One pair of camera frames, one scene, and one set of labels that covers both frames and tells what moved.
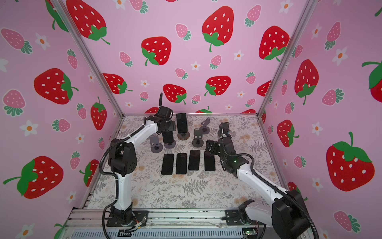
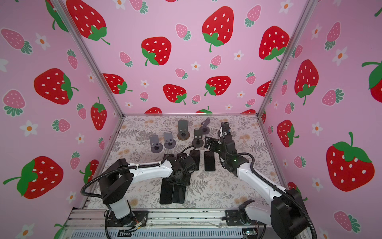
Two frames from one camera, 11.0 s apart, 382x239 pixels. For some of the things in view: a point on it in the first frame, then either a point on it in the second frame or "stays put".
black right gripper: x=209 y=144 stays put
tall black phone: x=181 y=119 → x=178 y=193
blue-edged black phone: x=194 y=160 stays put
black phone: x=167 y=137 → x=166 y=190
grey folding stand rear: x=205 y=129 stays put
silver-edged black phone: x=209 y=161 stays put
